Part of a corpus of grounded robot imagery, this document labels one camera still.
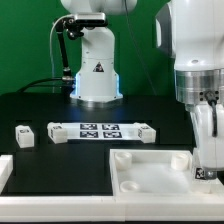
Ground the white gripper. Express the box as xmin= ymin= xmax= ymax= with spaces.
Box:
xmin=191 ymin=104 xmax=224 ymax=180

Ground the white square table top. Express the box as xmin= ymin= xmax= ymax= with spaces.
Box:
xmin=109 ymin=148 xmax=224 ymax=196

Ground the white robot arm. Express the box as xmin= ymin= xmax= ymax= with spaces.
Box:
xmin=60 ymin=0 xmax=224 ymax=180

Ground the white U-shaped boundary fence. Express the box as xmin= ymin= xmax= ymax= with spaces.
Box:
xmin=0 ymin=156 xmax=224 ymax=222

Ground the white marker tag plate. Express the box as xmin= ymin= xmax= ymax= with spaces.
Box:
xmin=60 ymin=122 xmax=141 ymax=141

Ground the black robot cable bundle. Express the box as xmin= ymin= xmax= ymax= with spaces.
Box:
xmin=16 ymin=14 xmax=76 ymax=94

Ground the black camera on mount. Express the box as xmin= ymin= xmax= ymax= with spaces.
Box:
xmin=64 ymin=12 xmax=108 ymax=40

